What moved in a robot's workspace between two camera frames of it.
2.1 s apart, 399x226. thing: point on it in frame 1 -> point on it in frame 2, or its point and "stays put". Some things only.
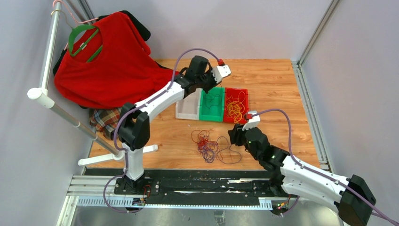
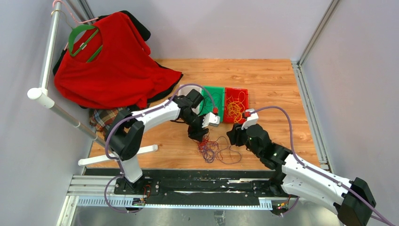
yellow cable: x=235 y=107 stays put
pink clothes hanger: x=73 y=17 stays put
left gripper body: x=207 y=82 -> x=195 y=124
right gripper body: x=239 y=137 stays put
